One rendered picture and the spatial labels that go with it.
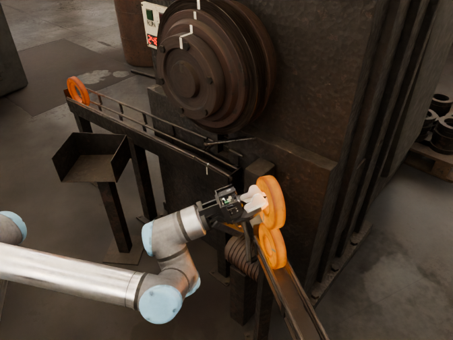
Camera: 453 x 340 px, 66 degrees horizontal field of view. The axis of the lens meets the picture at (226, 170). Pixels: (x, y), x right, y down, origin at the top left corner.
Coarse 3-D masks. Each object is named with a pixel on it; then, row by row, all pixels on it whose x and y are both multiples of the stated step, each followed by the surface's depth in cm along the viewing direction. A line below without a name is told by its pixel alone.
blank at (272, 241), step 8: (264, 232) 113; (272, 232) 108; (280, 232) 108; (264, 240) 116; (272, 240) 107; (280, 240) 107; (264, 248) 117; (272, 248) 109; (280, 248) 106; (272, 256) 110; (280, 256) 107; (272, 264) 112; (280, 264) 108
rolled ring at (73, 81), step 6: (72, 78) 200; (78, 78) 200; (72, 84) 207; (78, 84) 198; (72, 90) 209; (84, 90) 200; (72, 96) 211; (78, 96) 212; (84, 96) 200; (84, 102) 203
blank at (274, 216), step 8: (264, 176) 99; (272, 176) 98; (256, 184) 104; (264, 184) 97; (272, 184) 95; (264, 192) 98; (272, 192) 93; (280, 192) 94; (272, 200) 93; (280, 200) 93; (264, 208) 103; (272, 208) 94; (280, 208) 93; (264, 216) 102; (272, 216) 95; (280, 216) 94; (264, 224) 103; (272, 224) 96; (280, 224) 96
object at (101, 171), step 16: (64, 144) 157; (80, 144) 168; (96, 144) 167; (112, 144) 166; (128, 144) 165; (64, 160) 158; (80, 160) 169; (96, 160) 168; (112, 160) 147; (128, 160) 166; (64, 176) 159; (80, 176) 159; (96, 176) 158; (112, 176) 156; (112, 192) 169; (112, 208) 175; (112, 224) 183; (112, 240) 205; (128, 240) 195; (112, 256) 196; (128, 256) 196
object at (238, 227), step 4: (216, 220) 97; (220, 220) 98; (212, 224) 97; (216, 224) 97; (220, 224) 97; (224, 224) 98; (228, 224) 99; (236, 224) 102; (240, 224) 104; (216, 228) 98; (220, 228) 98; (224, 228) 99; (228, 228) 99; (232, 228) 100; (236, 228) 101; (240, 228) 102; (228, 232) 100; (232, 232) 101; (236, 232) 101; (240, 232) 102; (236, 236) 102
